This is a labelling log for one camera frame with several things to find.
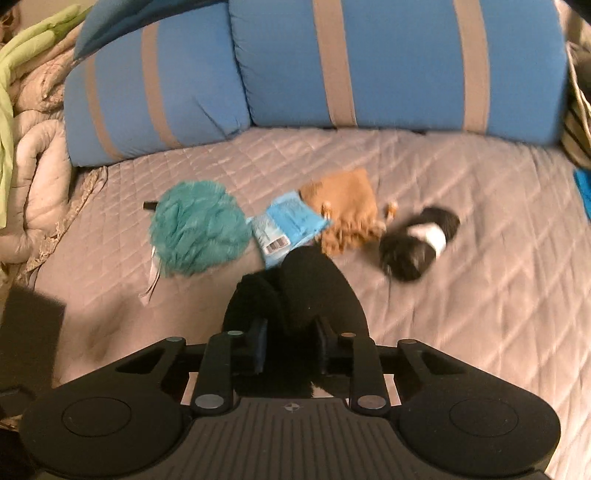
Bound left blue striped cushion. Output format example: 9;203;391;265
64;2;250;167

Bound right blue striped cushion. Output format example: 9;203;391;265
228;1;567;145

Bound beige crumpled blanket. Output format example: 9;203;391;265
1;43;107;282

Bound brown drawstring pouch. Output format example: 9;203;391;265
298;168;399;256

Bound green cloth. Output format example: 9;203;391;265
1;4;90;228

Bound grey quilted cover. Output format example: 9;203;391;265
35;129;590;479

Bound blue striped cushion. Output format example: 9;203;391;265
228;1;567;145
64;2;250;167

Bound teal bath loofah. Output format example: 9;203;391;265
142;180;252;276

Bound striped tote bag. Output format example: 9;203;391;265
561;42;591;170

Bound black earmuffs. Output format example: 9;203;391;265
222;246;369;398

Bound light blue packet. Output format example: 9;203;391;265
247;191;332;269

